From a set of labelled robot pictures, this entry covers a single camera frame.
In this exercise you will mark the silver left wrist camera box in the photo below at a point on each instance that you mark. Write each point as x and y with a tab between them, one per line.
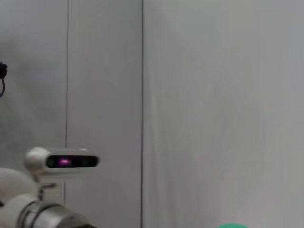
69	162

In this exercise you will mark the green-capped graduated test tube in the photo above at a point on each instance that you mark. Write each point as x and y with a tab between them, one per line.
231	226

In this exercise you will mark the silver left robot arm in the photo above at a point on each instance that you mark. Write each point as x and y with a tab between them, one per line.
45	213

